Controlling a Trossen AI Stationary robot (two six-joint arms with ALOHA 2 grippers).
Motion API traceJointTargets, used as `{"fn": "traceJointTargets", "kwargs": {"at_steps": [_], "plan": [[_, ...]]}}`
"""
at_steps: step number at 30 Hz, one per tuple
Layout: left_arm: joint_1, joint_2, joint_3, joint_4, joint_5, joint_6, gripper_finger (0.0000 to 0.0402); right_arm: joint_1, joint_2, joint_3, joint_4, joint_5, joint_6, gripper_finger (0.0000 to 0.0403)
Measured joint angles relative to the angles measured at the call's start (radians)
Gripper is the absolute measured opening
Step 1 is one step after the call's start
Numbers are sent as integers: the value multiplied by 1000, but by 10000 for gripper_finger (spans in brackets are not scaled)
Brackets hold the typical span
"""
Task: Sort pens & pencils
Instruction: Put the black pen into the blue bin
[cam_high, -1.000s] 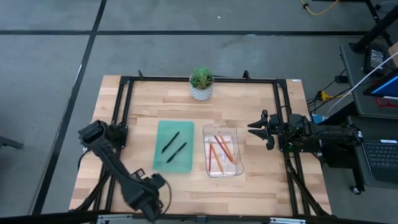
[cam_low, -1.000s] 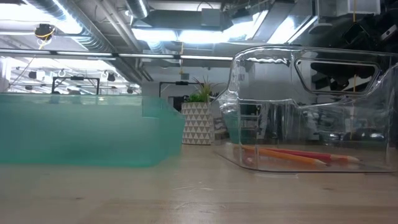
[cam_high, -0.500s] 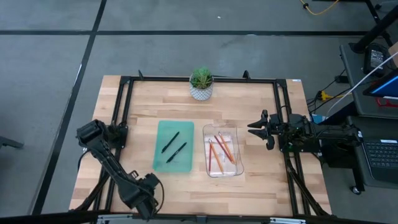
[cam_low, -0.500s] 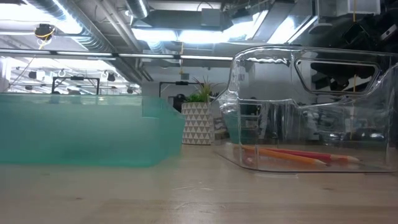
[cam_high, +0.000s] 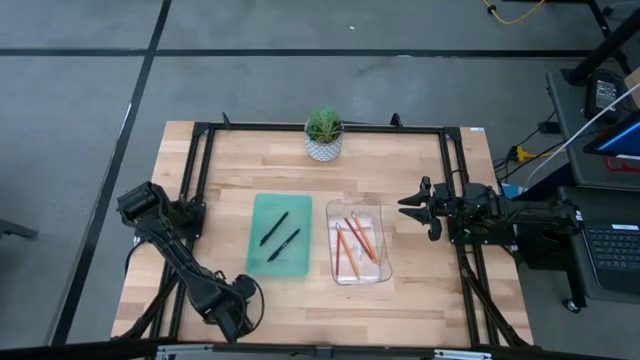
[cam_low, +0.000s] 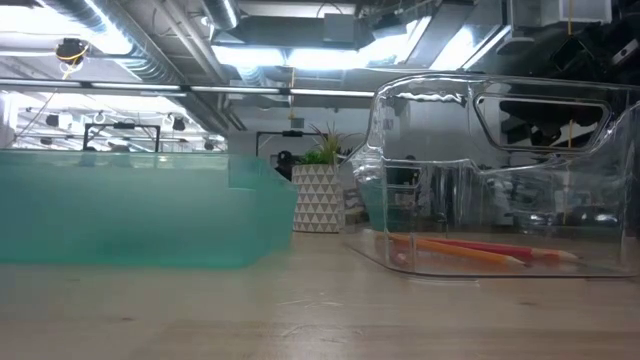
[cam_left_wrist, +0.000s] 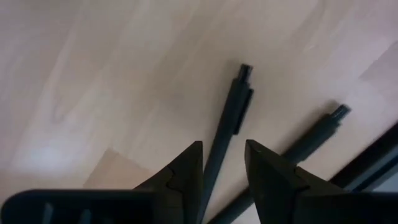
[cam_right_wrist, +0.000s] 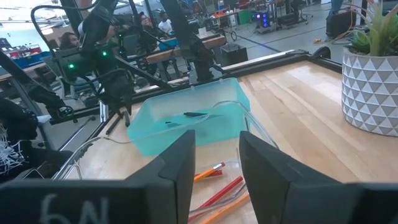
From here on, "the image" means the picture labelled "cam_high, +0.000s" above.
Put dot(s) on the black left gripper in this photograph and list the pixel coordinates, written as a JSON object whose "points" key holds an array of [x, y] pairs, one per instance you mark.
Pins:
{"points": [[237, 305]]}

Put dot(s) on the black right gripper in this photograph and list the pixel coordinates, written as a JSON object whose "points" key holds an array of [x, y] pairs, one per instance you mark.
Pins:
{"points": [[447, 207]]}

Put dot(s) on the orange pencil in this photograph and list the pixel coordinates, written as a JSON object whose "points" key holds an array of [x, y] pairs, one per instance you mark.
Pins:
{"points": [[348, 251], [365, 238]]}

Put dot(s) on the black pen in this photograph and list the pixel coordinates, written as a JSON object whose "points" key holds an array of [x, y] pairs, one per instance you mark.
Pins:
{"points": [[284, 245], [274, 228]]}

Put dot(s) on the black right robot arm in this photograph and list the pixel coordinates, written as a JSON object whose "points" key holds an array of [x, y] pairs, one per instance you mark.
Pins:
{"points": [[530, 217]]}

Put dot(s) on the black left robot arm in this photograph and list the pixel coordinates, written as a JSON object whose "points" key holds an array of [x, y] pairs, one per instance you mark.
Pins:
{"points": [[175, 255]]}

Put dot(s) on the clear plastic container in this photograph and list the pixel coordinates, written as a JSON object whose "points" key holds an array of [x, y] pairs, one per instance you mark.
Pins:
{"points": [[367, 206]]}

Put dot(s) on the succulent in patterned white pot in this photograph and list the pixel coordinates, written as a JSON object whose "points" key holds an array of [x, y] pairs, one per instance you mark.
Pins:
{"points": [[324, 147]]}

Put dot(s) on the teal plastic tray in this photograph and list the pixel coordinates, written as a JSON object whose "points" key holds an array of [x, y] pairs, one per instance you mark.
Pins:
{"points": [[300, 210]]}

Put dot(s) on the black power plug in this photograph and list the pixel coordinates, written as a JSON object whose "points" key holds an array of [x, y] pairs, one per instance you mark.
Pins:
{"points": [[549, 127]]}

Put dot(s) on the dark side cart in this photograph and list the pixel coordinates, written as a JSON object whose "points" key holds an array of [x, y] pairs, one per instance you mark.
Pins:
{"points": [[565, 115]]}

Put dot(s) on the black laptop keyboard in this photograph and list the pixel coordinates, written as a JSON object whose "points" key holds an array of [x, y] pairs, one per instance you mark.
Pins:
{"points": [[615, 255]]}

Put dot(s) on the tablet with blue screen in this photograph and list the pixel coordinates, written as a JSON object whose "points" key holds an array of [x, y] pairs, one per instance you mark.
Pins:
{"points": [[622, 140]]}

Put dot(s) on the black power supply with label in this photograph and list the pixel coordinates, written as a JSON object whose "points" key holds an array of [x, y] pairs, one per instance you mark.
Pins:
{"points": [[605, 92]]}

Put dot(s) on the grey chair leg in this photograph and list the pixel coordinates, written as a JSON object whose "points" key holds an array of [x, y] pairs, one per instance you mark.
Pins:
{"points": [[15, 230]]}

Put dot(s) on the black equipment stand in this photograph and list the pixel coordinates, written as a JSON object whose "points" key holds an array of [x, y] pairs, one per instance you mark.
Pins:
{"points": [[600, 52]]}

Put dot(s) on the silver metal bracket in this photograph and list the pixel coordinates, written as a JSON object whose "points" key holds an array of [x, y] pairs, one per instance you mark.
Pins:
{"points": [[185, 351], [462, 355]]}

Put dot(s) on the black frame clamp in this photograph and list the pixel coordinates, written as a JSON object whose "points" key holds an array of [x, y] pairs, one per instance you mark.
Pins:
{"points": [[396, 120], [226, 120]]}

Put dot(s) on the black aluminium table frame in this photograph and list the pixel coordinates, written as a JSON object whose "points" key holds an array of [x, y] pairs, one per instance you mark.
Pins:
{"points": [[250, 127]]}

